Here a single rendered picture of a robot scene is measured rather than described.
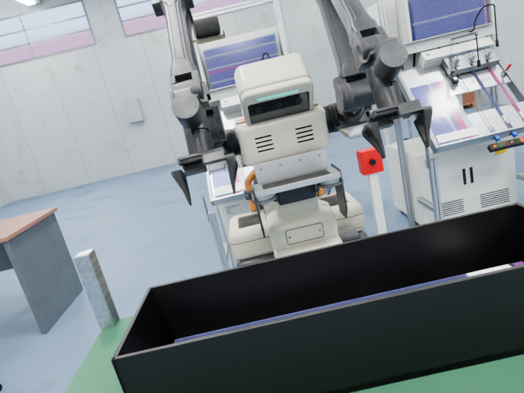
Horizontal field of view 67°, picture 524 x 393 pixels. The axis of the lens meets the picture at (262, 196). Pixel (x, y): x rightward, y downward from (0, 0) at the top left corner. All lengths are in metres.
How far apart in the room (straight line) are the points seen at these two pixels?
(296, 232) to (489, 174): 2.23
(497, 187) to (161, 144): 8.94
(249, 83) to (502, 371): 0.88
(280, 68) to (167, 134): 9.81
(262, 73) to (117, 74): 10.05
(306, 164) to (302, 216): 0.18
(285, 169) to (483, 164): 2.25
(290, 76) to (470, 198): 2.34
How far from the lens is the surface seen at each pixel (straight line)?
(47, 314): 3.43
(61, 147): 11.74
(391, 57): 0.88
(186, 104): 0.83
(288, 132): 1.19
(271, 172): 1.19
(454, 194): 3.21
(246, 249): 1.56
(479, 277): 0.50
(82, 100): 11.42
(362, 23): 1.02
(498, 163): 3.32
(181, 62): 0.98
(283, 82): 1.13
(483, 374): 0.55
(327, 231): 1.30
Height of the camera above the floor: 1.31
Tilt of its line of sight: 15 degrees down
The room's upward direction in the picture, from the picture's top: 13 degrees counter-clockwise
